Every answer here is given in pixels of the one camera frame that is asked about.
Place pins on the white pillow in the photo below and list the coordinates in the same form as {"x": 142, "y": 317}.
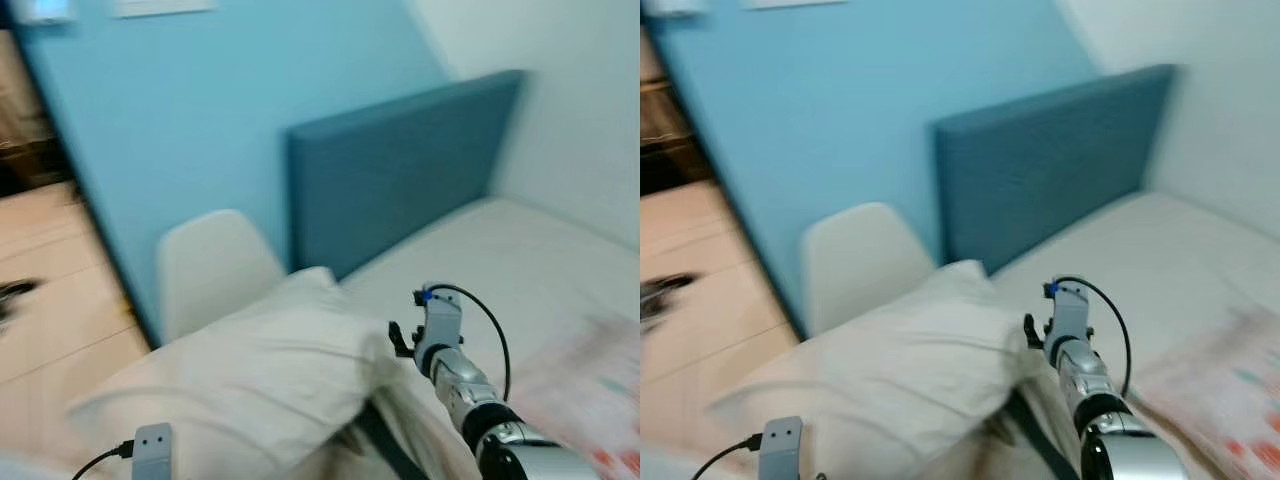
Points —
{"x": 890, "y": 365}
{"x": 250, "y": 370}

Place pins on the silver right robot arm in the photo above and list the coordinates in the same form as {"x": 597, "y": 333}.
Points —
{"x": 1100, "y": 395}
{"x": 480, "y": 400}

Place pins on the white plastic chair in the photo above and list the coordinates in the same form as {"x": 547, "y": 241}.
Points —
{"x": 860, "y": 262}
{"x": 215, "y": 270}

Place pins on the beige cloth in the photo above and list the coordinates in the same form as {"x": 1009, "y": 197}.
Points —
{"x": 1062, "y": 420}
{"x": 430, "y": 430}

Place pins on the white bed mattress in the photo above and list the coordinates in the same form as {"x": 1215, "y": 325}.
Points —
{"x": 530, "y": 260}
{"x": 1170, "y": 250}

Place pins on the blue upholstered headboard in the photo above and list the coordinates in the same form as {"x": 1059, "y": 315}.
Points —
{"x": 1050, "y": 160}
{"x": 400, "y": 170}

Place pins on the patterned pink blanket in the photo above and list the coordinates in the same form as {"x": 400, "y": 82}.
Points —
{"x": 585, "y": 400}
{"x": 1215, "y": 395}

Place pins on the dark object on floor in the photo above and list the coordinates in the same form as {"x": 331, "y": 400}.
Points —
{"x": 665, "y": 298}
{"x": 15, "y": 298}

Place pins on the brown wooden cabinet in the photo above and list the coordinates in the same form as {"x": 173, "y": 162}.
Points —
{"x": 665, "y": 115}
{"x": 25, "y": 120}

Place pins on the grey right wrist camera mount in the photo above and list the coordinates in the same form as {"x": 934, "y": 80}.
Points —
{"x": 1070, "y": 310}
{"x": 442, "y": 318}

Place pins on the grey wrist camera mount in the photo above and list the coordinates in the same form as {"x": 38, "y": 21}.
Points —
{"x": 781, "y": 448}
{"x": 1070, "y": 310}
{"x": 442, "y": 318}
{"x": 153, "y": 452}

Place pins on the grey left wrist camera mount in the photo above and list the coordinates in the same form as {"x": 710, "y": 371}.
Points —
{"x": 153, "y": 452}
{"x": 781, "y": 448}

